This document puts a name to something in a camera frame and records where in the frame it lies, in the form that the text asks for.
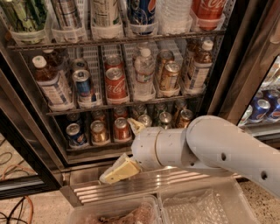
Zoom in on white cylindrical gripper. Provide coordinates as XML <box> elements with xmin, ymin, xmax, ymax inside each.
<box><xmin>99</xmin><ymin>118</ymin><xmax>162</xmax><ymax>184</ymax></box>

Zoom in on brown tea bottle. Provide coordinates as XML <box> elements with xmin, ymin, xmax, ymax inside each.
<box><xmin>43</xmin><ymin>49</ymin><xmax>64</xmax><ymax>69</ymax></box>
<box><xmin>32</xmin><ymin>55</ymin><xmax>74</xmax><ymax>111</ymax></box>

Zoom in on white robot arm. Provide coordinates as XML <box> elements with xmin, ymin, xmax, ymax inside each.
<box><xmin>100</xmin><ymin>115</ymin><xmax>280</xmax><ymax>197</ymax></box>

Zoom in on red can bottom shelf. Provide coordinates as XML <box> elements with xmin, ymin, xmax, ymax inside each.
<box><xmin>114</xmin><ymin>117</ymin><xmax>130</xmax><ymax>140</ymax></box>

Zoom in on silver can bottom shelf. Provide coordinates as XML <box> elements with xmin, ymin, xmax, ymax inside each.
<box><xmin>137</xmin><ymin>115</ymin><xmax>152</xmax><ymax>127</ymax></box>

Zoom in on silver can shelf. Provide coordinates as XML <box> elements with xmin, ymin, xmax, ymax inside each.
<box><xmin>51</xmin><ymin>0</ymin><xmax>82</xmax><ymax>31</ymax></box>
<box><xmin>137</xmin><ymin>115</ymin><xmax>152</xmax><ymax>127</ymax></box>

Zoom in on steel fridge bottom grille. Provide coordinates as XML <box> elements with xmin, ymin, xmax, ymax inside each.
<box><xmin>59</xmin><ymin>148</ymin><xmax>243</xmax><ymax>208</ymax></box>

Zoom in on green can bottom shelf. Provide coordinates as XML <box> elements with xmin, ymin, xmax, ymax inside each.
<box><xmin>157</xmin><ymin>111</ymin><xmax>172</xmax><ymax>130</ymax></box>

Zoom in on blue pepsi can bottom shelf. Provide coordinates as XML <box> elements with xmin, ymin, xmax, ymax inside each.
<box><xmin>66</xmin><ymin>123</ymin><xmax>88</xmax><ymax>146</ymax></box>

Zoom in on front gold can middle shelf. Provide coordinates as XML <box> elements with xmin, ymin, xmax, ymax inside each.
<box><xmin>160</xmin><ymin>61</ymin><xmax>180</xmax><ymax>91</ymax></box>

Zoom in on gold can shelf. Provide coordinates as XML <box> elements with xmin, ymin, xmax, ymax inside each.
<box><xmin>157</xmin><ymin>49</ymin><xmax>174</xmax><ymax>79</ymax></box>
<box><xmin>160</xmin><ymin>61</ymin><xmax>180</xmax><ymax>91</ymax></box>

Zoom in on clear water bottle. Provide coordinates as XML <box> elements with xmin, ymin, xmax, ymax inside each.
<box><xmin>134</xmin><ymin>48</ymin><xmax>155</xmax><ymax>96</ymax></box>

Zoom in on rear gold can middle shelf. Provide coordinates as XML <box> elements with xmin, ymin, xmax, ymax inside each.
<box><xmin>157</xmin><ymin>49</ymin><xmax>174</xmax><ymax>79</ymax></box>

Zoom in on rear pepsi can middle shelf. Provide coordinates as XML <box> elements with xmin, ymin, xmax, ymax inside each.
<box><xmin>70</xmin><ymin>58</ymin><xmax>89</xmax><ymax>72</ymax></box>

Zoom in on fridge left glass door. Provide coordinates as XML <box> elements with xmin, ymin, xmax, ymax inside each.
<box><xmin>0</xmin><ymin>71</ymin><xmax>62</xmax><ymax>200</ymax></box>

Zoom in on fridge glass door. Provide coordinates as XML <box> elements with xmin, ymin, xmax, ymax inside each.
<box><xmin>0</xmin><ymin>71</ymin><xmax>62</xmax><ymax>200</ymax></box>
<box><xmin>202</xmin><ymin>0</ymin><xmax>280</xmax><ymax>147</ymax></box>

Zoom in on right front tea bottle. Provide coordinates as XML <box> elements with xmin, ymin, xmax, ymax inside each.
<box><xmin>186</xmin><ymin>39</ymin><xmax>214</xmax><ymax>90</ymax></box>

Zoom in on right rear tea bottle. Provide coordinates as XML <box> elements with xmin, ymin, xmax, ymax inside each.
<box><xmin>185</xmin><ymin>38</ymin><xmax>201</xmax><ymax>72</ymax></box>

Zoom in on fridge right glass door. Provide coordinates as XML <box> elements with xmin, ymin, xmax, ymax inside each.
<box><xmin>202</xmin><ymin>0</ymin><xmax>280</xmax><ymax>147</ymax></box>

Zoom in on blue pepsi bottle top shelf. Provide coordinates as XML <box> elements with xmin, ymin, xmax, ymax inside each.
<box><xmin>127</xmin><ymin>0</ymin><xmax>156</xmax><ymax>25</ymax></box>

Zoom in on white labelled bottle top shelf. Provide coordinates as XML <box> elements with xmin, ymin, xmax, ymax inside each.
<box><xmin>90</xmin><ymin>0</ymin><xmax>120</xmax><ymax>27</ymax></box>

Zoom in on clear bottle top shelf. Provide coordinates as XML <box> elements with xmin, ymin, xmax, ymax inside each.
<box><xmin>156</xmin><ymin>0</ymin><xmax>193</xmax><ymax>35</ymax></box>

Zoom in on silver can top shelf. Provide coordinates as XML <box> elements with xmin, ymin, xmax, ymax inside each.
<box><xmin>51</xmin><ymin>0</ymin><xmax>82</xmax><ymax>31</ymax></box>

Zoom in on red coca-cola bottle top shelf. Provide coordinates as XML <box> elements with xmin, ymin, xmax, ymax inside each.
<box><xmin>192</xmin><ymin>0</ymin><xmax>227</xmax><ymax>31</ymax></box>

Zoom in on green bottle top shelf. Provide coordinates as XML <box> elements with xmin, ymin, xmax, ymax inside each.
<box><xmin>0</xmin><ymin>0</ymin><xmax>47</xmax><ymax>32</ymax></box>

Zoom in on gold can bottom left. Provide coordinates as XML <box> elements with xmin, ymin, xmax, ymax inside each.
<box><xmin>90</xmin><ymin>120</ymin><xmax>109</xmax><ymax>144</ymax></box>

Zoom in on gold can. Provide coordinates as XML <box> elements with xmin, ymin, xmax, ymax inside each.
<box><xmin>175</xmin><ymin>109</ymin><xmax>193</xmax><ymax>128</ymax></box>
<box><xmin>90</xmin><ymin>120</ymin><xmax>109</xmax><ymax>144</ymax></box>

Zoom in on front red coca-cola can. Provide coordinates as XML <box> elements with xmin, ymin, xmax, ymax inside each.
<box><xmin>105</xmin><ymin>67</ymin><xmax>127</xmax><ymax>100</ymax></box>

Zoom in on red coca-cola can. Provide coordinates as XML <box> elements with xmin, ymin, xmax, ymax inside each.
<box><xmin>104</xmin><ymin>54</ymin><xmax>123</xmax><ymax>70</ymax></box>
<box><xmin>105</xmin><ymin>67</ymin><xmax>127</xmax><ymax>100</ymax></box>

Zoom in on gold can bottom right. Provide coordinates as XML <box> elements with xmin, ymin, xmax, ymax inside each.
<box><xmin>175</xmin><ymin>109</ymin><xmax>193</xmax><ymax>128</ymax></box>

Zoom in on left clear plastic bin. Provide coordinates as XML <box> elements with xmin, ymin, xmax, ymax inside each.
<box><xmin>66</xmin><ymin>195</ymin><xmax>163</xmax><ymax>224</ymax></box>

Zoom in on clear plastic bin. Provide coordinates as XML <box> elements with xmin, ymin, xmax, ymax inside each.
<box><xmin>157</xmin><ymin>178</ymin><xmax>260</xmax><ymax>224</ymax></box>
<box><xmin>66</xmin><ymin>195</ymin><xmax>163</xmax><ymax>224</ymax></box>

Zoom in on front blue pepsi can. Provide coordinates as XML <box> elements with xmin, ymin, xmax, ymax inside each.
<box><xmin>72</xmin><ymin>69</ymin><xmax>96</xmax><ymax>103</ymax></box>

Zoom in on rear red coca-cola can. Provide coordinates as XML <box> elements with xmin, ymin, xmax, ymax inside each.
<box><xmin>104</xmin><ymin>54</ymin><xmax>123</xmax><ymax>70</ymax></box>

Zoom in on right clear plastic bin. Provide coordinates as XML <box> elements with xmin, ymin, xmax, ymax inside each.
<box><xmin>157</xmin><ymin>178</ymin><xmax>260</xmax><ymax>224</ymax></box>

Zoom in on pepsi can behind door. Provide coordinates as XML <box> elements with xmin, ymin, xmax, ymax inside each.
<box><xmin>248</xmin><ymin>99</ymin><xmax>270</xmax><ymax>123</ymax></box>
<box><xmin>264</xmin><ymin>89</ymin><xmax>280</xmax><ymax>122</ymax></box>

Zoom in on orange cable on floor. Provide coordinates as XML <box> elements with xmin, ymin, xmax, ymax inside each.
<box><xmin>0</xmin><ymin>164</ymin><xmax>38</xmax><ymax>224</ymax></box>

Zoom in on black cable on floor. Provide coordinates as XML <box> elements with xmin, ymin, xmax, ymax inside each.
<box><xmin>0</xmin><ymin>138</ymin><xmax>27</xmax><ymax>224</ymax></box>

